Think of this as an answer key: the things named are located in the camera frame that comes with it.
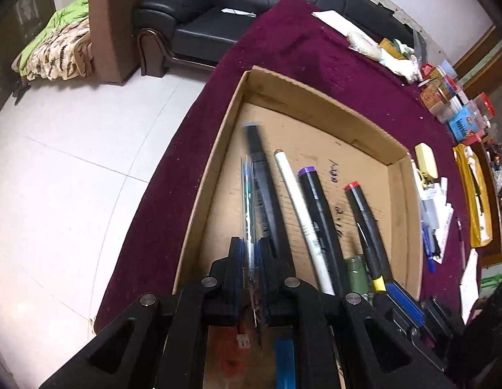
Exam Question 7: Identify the blue capped pen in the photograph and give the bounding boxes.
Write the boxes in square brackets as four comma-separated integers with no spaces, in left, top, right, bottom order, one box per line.
[421,227,438,273]

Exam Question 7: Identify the thin black pen yellow tip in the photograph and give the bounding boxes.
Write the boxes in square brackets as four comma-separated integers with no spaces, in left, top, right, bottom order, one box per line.
[355,221,388,293]

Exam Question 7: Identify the white paper sheet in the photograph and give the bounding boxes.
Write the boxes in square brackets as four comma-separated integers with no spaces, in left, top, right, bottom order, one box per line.
[459,249,484,325]

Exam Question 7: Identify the clear bag with red part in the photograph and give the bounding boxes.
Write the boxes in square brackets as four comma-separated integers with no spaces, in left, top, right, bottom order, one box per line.
[204,324,262,389]

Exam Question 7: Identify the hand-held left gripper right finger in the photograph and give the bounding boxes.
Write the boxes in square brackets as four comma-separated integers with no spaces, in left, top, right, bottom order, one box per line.
[255,236,458,389]

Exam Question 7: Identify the wooden door frame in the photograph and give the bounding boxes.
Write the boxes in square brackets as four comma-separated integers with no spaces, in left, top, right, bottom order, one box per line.
[453,24,502,102]

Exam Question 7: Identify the black marker red cap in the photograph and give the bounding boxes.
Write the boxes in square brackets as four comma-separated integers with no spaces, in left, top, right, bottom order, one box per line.
[342,182,387,280]

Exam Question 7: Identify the white marker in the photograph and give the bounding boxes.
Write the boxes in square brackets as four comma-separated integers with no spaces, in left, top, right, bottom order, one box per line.
[273,149,337,296]

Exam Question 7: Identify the white plastic pouch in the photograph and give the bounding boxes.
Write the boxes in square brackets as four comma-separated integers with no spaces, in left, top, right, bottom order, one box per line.
[347,31,381,59]

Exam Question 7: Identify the blue plastic stick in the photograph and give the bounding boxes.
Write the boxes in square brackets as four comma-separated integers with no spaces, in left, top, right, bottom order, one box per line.
[274,334,297,389]

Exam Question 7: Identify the thin grey pen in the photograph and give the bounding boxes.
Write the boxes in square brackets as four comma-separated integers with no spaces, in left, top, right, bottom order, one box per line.
[457,216,467,271]

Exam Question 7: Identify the shallow cardboard box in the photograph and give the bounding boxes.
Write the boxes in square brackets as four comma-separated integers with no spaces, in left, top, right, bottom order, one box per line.
[172,65,425,389]

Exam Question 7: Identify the black leather sofa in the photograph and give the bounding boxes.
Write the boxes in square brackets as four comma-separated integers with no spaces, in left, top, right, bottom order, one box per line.
[131,0,416,77]

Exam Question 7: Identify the olive green cylinder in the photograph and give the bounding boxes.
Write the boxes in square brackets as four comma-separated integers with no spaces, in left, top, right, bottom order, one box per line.
[344,254,373,302]

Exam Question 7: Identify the brown armchair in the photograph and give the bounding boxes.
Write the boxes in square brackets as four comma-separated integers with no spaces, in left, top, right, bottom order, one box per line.
[82,0,191,86]

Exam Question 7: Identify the wooden glass-door cabinet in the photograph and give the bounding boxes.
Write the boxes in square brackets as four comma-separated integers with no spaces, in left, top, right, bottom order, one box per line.
[0,0,57,122]

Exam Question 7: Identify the pale yellow case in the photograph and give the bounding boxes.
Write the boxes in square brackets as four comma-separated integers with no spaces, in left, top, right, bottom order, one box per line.
[414,143,439,180]

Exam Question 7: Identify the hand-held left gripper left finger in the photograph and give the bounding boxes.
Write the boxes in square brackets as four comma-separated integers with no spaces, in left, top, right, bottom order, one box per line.
[38,236,252,389]

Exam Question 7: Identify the yellow tray with tools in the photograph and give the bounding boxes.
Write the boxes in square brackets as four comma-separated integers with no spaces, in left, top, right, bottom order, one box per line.
[453,144,495,248]

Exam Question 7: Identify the green patterned quilt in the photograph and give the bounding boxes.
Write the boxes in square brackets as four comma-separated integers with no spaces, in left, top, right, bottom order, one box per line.
[12,0,94,82]

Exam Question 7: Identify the white envelope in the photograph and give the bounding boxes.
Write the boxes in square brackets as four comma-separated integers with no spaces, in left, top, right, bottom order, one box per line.
[311,9,357,35]

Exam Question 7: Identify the white gloves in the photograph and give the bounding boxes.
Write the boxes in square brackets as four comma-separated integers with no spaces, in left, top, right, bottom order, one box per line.
[381,46,422,84]

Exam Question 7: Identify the black marker purple cap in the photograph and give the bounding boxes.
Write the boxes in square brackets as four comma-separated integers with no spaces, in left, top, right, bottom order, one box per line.
[296,165,349,296]

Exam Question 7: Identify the clear ballpoint pen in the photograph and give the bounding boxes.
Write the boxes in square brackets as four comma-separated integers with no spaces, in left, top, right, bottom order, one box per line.
[239,154,264,349]

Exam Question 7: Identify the white plastic jar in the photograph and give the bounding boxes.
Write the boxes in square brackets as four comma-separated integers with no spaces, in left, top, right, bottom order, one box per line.
[435,103,458,124]

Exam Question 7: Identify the black pen with label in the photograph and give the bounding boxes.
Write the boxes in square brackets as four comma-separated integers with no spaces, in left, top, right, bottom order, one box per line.
[243,123,294,270]

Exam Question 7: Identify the yellow green box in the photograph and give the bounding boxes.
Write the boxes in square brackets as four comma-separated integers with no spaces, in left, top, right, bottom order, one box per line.
[378,37,414,55]

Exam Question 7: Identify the black floor object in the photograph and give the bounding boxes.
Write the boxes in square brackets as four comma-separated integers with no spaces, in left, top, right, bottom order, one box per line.
[12,83,31,106]

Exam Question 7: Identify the paper on sofa seat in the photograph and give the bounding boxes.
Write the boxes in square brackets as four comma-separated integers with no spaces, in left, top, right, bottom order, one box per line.
[221,7,257,18]

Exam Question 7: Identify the maroon tablecloth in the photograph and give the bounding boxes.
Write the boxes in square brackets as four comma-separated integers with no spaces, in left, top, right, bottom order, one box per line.
[93,0,502,333]

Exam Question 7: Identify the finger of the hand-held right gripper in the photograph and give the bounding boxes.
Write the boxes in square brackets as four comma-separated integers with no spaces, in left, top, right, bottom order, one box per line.
[422,295,466,336]
[373,281,429,333]

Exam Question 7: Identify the clear jar red lid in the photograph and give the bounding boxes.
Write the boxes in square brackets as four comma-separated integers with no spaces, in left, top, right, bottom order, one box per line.
[475,93,496,116]

